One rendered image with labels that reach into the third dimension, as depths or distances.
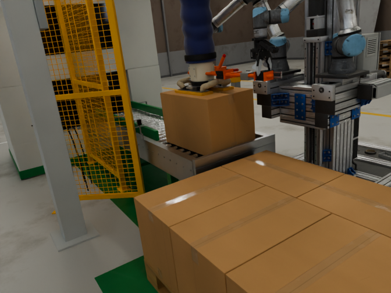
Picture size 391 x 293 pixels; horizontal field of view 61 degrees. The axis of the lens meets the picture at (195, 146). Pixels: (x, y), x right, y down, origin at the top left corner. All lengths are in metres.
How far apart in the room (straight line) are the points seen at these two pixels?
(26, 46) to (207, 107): 1.16
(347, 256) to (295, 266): 0.19
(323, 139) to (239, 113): 0.64
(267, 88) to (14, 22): 1.62
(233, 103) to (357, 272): 1.35
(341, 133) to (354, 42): 0.78
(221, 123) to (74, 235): 1.36
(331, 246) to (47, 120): 1.83
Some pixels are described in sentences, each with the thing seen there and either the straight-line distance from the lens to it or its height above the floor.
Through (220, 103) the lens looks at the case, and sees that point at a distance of 2.17.
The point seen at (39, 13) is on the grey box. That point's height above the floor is 1.56.
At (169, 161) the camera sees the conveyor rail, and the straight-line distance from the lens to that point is 2.36.
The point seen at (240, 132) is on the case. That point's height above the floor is 0.67.
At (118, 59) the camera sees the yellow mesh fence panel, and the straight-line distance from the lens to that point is 2.57.
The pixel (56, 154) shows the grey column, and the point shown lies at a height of 0.67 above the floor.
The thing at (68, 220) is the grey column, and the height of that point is 0.17.
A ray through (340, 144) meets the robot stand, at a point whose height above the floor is 0.49.
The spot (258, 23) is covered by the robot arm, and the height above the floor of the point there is 1.36.
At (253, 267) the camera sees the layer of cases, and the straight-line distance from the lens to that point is 1.26.
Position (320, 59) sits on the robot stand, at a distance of 2.38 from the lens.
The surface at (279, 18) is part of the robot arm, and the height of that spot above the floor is 1.38.
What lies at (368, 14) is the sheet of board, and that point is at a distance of 13.00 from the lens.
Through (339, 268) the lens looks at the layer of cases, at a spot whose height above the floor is 0.54.
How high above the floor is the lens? 1.33
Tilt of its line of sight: 18 degrees down
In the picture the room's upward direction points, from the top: 6 degrees counter-clockwise
